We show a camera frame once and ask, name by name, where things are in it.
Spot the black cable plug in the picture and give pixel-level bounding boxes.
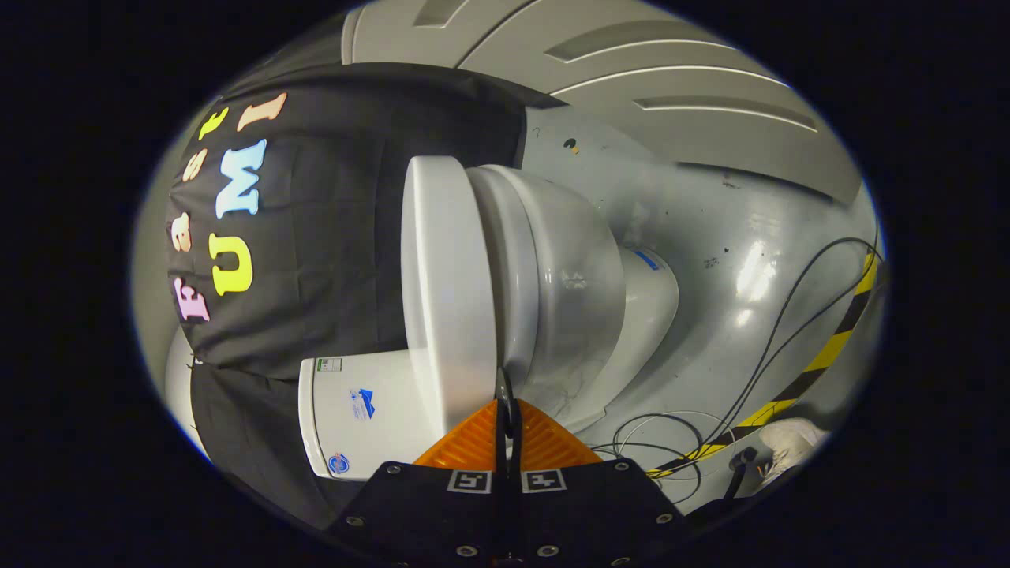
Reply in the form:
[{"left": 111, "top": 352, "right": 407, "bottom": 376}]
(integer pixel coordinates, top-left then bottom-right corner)
[{"left": 726, "top": 446, "right": 758, "bottom": 498}]

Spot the white cabinet with grey side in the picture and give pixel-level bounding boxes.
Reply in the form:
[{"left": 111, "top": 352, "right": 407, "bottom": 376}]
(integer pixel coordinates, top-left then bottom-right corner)
[{"left": 341, "top": 0, "right": 862, "bottom": 207}]

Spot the white toilet lid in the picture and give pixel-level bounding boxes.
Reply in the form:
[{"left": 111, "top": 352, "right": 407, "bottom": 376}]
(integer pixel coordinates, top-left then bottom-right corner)
[{"left": 401, "top": 155, "right": 498, "bottom": 433}]

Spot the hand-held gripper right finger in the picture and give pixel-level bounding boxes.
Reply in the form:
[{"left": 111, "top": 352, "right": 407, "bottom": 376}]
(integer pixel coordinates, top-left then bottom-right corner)
[{"left": 509, "top": 398, "right": 695, "bottom": 565}]

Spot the black backdrop cloth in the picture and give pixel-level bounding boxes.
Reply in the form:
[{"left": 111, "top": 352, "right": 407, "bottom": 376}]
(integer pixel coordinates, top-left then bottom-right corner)
[{"left": 166, "top": 63, "right": 553, "bottom": 529}]

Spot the white ceramic toilet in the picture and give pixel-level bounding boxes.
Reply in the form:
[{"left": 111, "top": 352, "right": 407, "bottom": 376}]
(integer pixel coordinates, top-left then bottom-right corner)
[{"left": 298, "top": 164, "right": 679, "bottom": 482}]

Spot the person's white shoe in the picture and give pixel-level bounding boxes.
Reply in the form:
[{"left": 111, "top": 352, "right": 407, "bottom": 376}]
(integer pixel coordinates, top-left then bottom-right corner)
[{"left": 757, "top": 418, "right": 829, "bottom": 482}]

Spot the black lid pull tab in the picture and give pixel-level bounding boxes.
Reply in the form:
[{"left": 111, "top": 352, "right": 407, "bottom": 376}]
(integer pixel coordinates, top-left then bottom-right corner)
[{"left": 494, "top": 367, "right": 523, "bottom": 443}]

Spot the yellow black hazard tape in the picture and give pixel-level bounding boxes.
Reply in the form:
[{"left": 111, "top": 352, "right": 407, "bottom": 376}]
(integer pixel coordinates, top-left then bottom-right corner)
[{"left": 647, "top": 252, "right": 881, "bottom": 480}]

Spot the black floor cable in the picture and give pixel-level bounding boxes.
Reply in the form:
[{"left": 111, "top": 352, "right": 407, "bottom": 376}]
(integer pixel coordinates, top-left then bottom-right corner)
[
  {"left": 694, "top": 237, "right": 883, "bottom": 450},
  {"left": 592, "top": 410, "right": 705, "bottom": 506}
]

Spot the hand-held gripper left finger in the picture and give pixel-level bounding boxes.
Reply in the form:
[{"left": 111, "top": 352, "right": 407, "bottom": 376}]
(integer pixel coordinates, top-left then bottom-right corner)
[{"left": 327, "top": 398, "right": 510, "bottom": 565}]

